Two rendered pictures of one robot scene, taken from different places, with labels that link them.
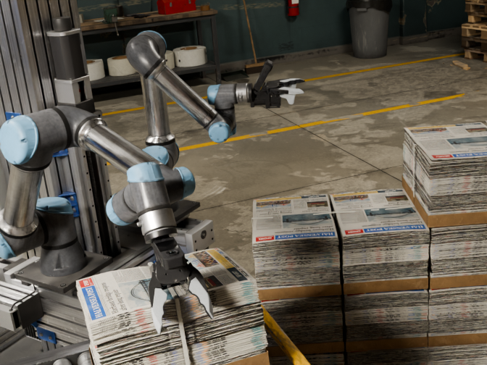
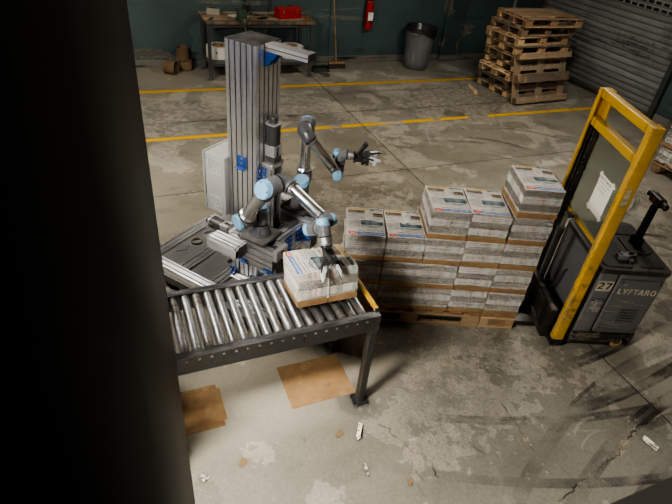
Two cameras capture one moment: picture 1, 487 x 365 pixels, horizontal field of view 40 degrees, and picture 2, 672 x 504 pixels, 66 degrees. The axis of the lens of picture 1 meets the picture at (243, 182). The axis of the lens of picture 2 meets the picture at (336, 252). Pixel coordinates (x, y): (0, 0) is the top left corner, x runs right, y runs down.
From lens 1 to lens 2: 1.56 m
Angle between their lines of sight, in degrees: 16
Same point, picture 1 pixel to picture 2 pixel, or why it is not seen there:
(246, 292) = (353, 269)
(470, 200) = (447, 229)
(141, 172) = (322, 222)
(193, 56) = not seen: hidden behind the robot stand
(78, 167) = not seen: hidden behind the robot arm
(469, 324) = (436, 280)
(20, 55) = (252, 132)
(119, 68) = not seen: hidden behind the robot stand
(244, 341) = (349, 286)
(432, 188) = (431, 222)
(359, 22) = (411, 43)
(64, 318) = (258, 256)
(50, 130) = (277, 187)
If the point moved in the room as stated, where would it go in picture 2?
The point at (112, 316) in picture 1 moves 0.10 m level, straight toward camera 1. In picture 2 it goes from (305, 273) to (309, 285)
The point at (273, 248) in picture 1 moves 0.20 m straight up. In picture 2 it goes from (356, 237) to (359, 214)
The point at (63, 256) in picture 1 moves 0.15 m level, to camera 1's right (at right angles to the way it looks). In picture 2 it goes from (262, 230) to (284, 231)
